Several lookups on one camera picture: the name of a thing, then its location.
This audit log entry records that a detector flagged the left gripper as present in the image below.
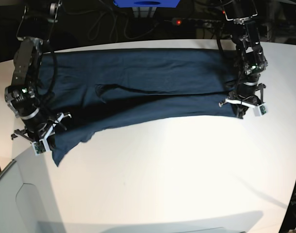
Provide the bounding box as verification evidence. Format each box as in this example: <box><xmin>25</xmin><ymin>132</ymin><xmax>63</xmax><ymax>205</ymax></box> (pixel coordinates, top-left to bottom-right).
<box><xmin>218</xmin><ymin>83</ymin><xmax>266</xmax><ymax>119</ymax></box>

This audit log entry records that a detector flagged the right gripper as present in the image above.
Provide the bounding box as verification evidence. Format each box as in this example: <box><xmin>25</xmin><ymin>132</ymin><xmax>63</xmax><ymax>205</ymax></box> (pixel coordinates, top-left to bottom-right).
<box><xmin>11</xmin><ymin>111</ymin><xmax>72</xmax><ymax>151</ymax></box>

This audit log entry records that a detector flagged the dark blue T-shirt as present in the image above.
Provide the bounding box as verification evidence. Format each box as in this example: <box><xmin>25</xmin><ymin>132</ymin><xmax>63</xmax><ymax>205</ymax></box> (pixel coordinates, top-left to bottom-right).
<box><xmin>47</xmin><ymin>48</ymin><xmax>237</xmax><ymax>165</ymax></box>

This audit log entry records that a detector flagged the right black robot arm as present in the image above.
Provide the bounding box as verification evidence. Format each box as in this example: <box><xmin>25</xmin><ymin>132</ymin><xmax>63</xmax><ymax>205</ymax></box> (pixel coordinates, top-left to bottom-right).
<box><xmin>4</xmin><ymin>0</ymin><xmax>71</xmax><ymax>155</ymax></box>

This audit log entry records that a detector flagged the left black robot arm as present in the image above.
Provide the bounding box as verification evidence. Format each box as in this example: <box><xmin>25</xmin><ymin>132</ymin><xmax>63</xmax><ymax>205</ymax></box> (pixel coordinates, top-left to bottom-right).
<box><xmin>219</xmin><ymin>0</ymin><xmax>268</xmax><ymax>119</ymax></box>

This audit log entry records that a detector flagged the black power strip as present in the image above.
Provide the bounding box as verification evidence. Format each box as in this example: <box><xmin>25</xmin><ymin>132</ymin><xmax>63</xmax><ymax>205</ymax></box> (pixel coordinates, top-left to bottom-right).
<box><xmin>170</xmin><ymin>17</ymin><xmax>221</xmax><ymax>29</ymax></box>

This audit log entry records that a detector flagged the blue box on stand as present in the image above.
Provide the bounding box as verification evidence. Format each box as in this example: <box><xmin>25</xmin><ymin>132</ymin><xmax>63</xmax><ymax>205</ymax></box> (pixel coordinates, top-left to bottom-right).
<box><xmin>113</xmin><ymin>0</ymin><xmax>180</xmax><ymax>8</ymax></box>

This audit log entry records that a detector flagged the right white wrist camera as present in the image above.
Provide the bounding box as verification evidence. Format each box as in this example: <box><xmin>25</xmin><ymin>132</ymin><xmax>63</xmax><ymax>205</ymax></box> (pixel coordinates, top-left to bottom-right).
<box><xmin>32</xmin><ymin>138</ymin><xmax>50</xmax><ymax>156</ymax></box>

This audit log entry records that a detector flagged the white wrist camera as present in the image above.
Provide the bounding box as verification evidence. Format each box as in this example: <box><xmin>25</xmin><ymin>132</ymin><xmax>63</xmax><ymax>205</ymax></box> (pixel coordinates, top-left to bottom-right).
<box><xmin>32</xmin><ymin>138</ymin><xmax>50</xmax><ymax>156</ymax></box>
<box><xmin>253</xmin><ymin>103</ymin><xmax>268</xmax><ymax>117</ymax></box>

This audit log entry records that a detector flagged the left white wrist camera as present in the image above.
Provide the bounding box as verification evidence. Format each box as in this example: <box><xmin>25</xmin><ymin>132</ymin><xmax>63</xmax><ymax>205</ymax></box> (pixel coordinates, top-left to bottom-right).
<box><xmin>253</xmin><ymin>103</ymin><xmax>268</xmax><ymax>117</ymax></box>

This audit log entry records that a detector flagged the grey cable on floor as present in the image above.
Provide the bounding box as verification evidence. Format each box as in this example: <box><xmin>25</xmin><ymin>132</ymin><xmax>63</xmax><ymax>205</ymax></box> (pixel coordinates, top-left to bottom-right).
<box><xmin>87</xmin><ymin>9</ymin><xmax>161</xmax><ymax>41</ymax></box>

